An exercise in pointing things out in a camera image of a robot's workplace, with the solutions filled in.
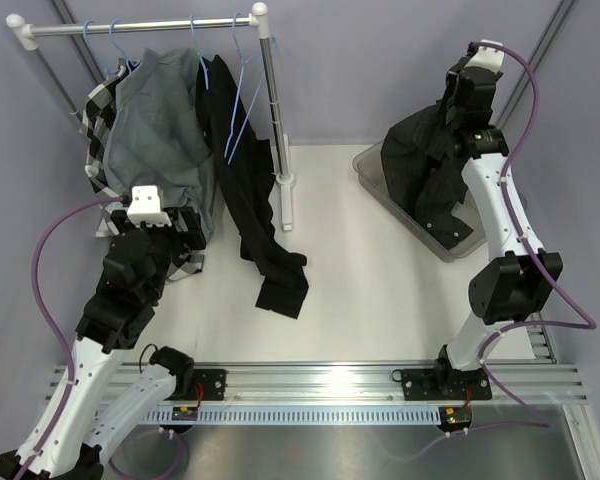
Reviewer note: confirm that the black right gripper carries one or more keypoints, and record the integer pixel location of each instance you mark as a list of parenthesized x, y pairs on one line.
[(452, 79)]

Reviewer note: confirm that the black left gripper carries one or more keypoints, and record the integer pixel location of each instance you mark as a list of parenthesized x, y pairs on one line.
[(192, 239)]

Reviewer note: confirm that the dark pinstriped shirt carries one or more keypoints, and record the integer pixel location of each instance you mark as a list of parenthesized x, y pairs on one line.
[(422, 180)]

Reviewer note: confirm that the plain black shirt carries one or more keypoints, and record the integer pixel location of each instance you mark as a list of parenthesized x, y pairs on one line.
[(245, 173)]

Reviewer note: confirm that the blue hanger of black shirt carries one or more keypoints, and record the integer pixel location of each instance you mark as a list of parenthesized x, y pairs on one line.
[(201, 59)]

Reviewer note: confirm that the blue hanger of pinstriped shirt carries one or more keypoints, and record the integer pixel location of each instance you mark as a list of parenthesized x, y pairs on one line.
[(240, 90)]

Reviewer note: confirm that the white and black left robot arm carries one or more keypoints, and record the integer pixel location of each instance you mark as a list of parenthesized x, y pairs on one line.
[(72, 440)]

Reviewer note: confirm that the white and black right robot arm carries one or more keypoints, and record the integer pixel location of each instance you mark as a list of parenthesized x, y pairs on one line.
[(519, 276)]

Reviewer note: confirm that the grey shirt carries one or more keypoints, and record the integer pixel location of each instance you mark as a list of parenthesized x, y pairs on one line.
[(156, 138)]

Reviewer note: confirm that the black white checked shirt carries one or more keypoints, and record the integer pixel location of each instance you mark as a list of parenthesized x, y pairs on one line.
[(97, 120)]

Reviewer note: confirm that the blue hanger of checked shirt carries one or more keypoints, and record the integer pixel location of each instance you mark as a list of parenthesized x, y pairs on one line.
[(101, 65)]

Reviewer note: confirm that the blue hanger of grey shirt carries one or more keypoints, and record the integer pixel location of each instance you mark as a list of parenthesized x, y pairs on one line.
[(117, 47)]

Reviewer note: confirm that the metal clothes rack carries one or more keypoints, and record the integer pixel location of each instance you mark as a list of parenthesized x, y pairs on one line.
[(283, 177)]

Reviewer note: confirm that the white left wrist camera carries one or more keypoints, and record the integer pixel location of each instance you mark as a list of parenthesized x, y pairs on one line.
[(146, 207)]

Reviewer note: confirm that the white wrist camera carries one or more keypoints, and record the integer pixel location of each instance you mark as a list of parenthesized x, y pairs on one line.
[(146, 207), (486, 55)]

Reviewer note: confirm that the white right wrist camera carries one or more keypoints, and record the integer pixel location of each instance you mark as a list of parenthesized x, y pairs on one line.
[(486, 55)]

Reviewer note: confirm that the white slotted cable duct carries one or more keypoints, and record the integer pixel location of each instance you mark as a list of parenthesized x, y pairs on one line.
[(295, 415)]

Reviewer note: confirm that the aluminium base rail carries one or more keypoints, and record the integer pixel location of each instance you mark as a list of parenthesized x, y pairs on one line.
[(376, 383)]

